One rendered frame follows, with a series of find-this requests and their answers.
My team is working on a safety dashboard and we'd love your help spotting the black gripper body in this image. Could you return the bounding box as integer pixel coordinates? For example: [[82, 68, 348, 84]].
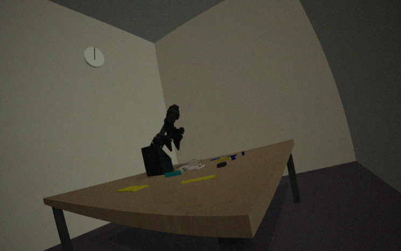
[[160, 125, 183, 141]]

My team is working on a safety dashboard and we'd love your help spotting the yellow rectangular plate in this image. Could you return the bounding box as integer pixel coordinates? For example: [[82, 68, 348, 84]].
[[116, 185, 149, 192]]

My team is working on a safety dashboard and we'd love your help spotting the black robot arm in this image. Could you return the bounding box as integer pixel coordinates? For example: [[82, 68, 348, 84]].
[[150, 104, 185, 148]]

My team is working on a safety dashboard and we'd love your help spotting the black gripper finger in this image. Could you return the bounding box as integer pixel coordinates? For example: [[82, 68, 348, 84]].
[[162, 140, 172, 151], [173, 138, 182, 150]]

